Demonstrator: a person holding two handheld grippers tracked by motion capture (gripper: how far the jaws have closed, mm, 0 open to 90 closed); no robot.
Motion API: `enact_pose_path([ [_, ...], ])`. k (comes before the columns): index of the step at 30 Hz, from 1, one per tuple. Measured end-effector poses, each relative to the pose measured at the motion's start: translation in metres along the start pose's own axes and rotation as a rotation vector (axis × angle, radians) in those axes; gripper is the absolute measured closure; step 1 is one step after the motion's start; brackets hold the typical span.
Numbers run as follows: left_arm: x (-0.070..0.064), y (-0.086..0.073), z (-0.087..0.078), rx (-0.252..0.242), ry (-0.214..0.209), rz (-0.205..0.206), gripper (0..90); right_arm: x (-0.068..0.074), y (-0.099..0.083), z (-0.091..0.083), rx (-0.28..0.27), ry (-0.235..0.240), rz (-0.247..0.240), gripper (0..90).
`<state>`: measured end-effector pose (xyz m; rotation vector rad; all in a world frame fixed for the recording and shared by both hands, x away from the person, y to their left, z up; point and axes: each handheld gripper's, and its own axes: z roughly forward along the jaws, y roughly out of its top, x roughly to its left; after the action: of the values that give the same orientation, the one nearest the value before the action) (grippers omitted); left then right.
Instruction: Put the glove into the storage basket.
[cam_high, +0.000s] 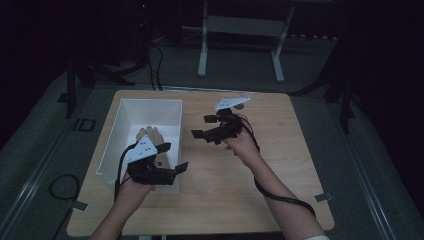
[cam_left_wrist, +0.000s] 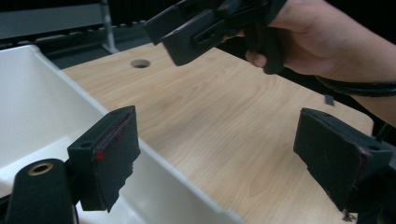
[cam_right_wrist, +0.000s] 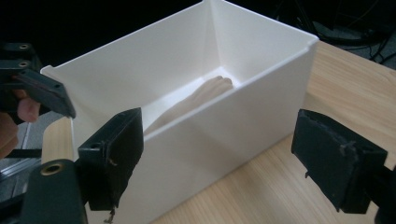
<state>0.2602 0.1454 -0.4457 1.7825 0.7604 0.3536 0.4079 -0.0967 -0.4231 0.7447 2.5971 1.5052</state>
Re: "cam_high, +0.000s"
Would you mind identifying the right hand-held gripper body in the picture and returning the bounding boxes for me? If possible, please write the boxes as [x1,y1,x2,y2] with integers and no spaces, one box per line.
[203,96,252,145]

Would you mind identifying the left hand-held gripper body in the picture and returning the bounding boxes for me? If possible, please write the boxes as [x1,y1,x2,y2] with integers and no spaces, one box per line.
[124,134,178,186]

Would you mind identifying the beige glove with dark dot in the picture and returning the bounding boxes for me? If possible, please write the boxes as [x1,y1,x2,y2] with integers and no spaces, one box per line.
[135,125,172,169]

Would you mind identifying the white box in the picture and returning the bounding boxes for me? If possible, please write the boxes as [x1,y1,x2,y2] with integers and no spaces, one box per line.
[95,98,184,195]

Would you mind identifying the person's right hand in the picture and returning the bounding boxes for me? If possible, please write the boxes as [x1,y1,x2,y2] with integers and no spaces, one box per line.
[221,114,263,169]

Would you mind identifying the person's left hand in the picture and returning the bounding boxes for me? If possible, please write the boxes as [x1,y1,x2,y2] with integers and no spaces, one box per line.
[114,175,156,212]

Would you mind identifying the grey tape piece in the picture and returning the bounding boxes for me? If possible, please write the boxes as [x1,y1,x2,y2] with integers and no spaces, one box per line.
[314,192,335,203]
[71,200,90,212]

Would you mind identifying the black tripod stand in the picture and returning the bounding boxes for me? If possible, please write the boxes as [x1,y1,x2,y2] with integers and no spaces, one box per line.
[289,38,357,135]
[57,54,136,120]

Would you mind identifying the left hand-held gripper cable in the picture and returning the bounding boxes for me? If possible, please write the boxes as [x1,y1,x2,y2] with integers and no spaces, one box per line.
[113,142,138,203]

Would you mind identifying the hand-held gripper cable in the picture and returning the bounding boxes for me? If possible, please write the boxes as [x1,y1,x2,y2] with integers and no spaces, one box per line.
[239,114,317,218]
[113,142,138,203]

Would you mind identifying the black hanging cables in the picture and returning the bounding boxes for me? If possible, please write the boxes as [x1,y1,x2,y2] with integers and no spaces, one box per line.
[146,42,165,92]

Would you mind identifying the right hand-held gripper cable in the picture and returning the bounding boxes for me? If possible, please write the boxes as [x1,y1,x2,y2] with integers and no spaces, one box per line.
[239,114,317,218]

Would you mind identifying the white metal stand frame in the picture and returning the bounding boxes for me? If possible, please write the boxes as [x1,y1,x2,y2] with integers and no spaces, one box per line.
[182,0,296,84]

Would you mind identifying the black floor cable loop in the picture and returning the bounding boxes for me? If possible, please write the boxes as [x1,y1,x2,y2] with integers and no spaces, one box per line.
[48,173,81,240]

